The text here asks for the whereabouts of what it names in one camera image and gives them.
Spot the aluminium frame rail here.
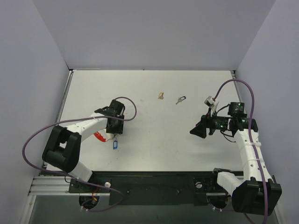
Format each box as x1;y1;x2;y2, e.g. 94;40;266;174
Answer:
28;176;71;196

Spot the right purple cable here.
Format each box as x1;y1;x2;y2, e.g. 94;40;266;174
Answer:
214;79;269;224

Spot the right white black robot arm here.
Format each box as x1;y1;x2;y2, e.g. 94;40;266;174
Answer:
190;99;282;215

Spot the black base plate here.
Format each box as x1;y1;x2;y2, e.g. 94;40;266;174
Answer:
69;171;230;208

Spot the blue key tag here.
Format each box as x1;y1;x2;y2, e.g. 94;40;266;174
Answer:
113;140;118;150

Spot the red handle spring keyring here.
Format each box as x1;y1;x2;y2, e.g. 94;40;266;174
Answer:
93;130;116;142

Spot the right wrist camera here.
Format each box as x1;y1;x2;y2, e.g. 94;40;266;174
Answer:
204;96;219;117

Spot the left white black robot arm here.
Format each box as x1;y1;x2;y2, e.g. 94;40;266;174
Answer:
42;99;125;192

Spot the key with black tag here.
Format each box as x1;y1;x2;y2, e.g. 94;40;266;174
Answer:
176;96;186;104

